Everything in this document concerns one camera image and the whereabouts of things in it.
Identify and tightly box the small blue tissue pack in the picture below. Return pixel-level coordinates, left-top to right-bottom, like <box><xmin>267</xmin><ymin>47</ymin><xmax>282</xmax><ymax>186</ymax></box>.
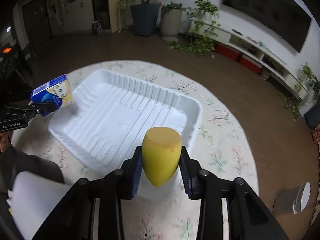
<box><xmin>30</xmin><ymin>74</ymin><xmax>73</xmax><ymax>109</ymax></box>

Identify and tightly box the yellow egg-shaped sponge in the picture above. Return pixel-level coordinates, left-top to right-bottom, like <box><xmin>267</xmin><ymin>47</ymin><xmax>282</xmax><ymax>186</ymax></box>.
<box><xmin>142</xmin><ymin>127</ymin><xmax>182</xmax><ymax>187</ymax></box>

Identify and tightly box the floral white tablecloth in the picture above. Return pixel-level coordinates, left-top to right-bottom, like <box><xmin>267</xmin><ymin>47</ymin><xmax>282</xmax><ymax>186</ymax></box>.
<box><xmin>11</xmin><ymin>60</ymin><xmax>259</xmax><ymax>240</ymax></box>

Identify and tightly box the white plastic tray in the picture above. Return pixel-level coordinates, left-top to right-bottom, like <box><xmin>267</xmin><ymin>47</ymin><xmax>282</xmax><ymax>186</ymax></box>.
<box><xmin>48</xmin><ymin>69</ymin><xmax>202</xmax><ymax>176</ymax></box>

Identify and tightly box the translucent white plastic box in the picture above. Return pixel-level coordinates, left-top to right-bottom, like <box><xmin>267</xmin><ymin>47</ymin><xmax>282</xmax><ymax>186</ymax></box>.
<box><xmin>10</xmin><ymin>171</ymin><xmax>71</xmax><ymax>239</ymax></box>

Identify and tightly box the white storage cabinet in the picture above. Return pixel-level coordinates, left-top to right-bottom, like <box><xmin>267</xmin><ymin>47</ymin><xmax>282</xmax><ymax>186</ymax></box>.
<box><xmin>47</xmin><ymin>0</ymin><xmax>94</xmax><ymax>35</ymax></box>

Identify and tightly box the red storage box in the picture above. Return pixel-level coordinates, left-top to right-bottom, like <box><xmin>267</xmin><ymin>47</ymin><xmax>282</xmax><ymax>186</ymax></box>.
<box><xmin>240</xmin><ymin>55</ymin><xmax>262</xmax><ymax>74</ymax></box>
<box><xmin>215</xmin><ymin>43</ymin><xmax>241</xmax><ymax>61</ymax></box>

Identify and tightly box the trailing green vine plant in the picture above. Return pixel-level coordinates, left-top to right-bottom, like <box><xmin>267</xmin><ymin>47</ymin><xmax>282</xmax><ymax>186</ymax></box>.
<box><xmin>167</xmin><ymin>0</ymin><xmax>221</xmax><ymax>57</ymax></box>

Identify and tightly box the white tv cabinet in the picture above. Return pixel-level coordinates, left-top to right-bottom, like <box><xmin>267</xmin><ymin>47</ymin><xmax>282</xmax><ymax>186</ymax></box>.
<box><xmin>204</xmin><ymin>22</ymin><xmax>311</xmax><ymax>100</ymax></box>

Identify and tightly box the dark blue planter pot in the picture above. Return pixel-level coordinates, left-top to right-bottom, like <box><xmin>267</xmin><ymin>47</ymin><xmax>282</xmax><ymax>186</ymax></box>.
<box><xmin>131</xmin><ymin>4</ymin><xmax>160</xmax><ymax>37</ymax></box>

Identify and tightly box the ribbed grey planter pot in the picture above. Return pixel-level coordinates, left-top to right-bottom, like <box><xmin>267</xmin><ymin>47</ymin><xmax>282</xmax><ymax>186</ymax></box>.
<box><xmin>161</xmin><ymin>9</ymin><xmax>182</xmax><ymax>38</ymax></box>

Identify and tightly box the wall-mounted black television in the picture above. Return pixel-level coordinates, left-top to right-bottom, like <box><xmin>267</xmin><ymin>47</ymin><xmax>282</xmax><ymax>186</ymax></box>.
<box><xmin>222</xmin><ymin>0</ymin><xmax>311</xmax><ymax>52</ymax></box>

